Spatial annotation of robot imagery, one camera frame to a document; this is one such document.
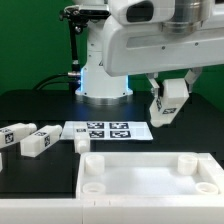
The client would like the white square desk top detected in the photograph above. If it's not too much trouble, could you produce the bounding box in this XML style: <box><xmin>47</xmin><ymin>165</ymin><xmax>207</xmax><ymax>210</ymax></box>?
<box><xmin>76</xmin><ymin>152</ymin><xmax>224</xmax><ymax>199</ymax></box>

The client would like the white left fence piece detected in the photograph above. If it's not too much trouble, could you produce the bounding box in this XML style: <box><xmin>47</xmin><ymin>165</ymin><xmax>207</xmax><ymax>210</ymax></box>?
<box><xmin>0</xmin><ymin>153</ymin><xmax>3</xmax><ymax>173</ymax></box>

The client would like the white front fence bar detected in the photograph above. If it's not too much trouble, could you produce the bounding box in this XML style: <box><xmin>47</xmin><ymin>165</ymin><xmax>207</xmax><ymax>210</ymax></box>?
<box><xmin>0</xmin><ymin>199</ymin><xmax>224</xmax><ymax>224</ymax></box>

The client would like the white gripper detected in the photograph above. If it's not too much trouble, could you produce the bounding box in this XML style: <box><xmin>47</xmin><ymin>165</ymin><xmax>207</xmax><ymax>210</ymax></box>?
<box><xmin>102</xmin><ymin>0</ymin><xmax>224</xmax><ymax>98</ymax></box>

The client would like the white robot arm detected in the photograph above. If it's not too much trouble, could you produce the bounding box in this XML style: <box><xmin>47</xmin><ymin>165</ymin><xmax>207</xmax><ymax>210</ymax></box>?
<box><xmin>65</xmin><ymin>0</ymin><xmax>224</xmax><ymax>104</ymax></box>

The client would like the black camera on stand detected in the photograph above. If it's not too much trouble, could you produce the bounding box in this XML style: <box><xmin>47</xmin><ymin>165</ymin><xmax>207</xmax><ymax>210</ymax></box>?
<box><xmin>59</xmin><ymin>4</ymin><xmax>110</xmax><ymax>87</ymax></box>

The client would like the black cable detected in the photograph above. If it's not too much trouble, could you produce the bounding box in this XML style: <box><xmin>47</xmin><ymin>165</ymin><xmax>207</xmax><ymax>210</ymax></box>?
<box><xmin>32</xmin><ymin>73</ymin><xmax>81</xmax><ymax>91</ymax></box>

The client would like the white marker base sheet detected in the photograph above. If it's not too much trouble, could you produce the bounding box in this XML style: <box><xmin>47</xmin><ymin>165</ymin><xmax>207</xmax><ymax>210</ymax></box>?
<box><xmin>61</xmin><ymin>121</ymin><xmax>153</xmax><ymax>141</ymax></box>

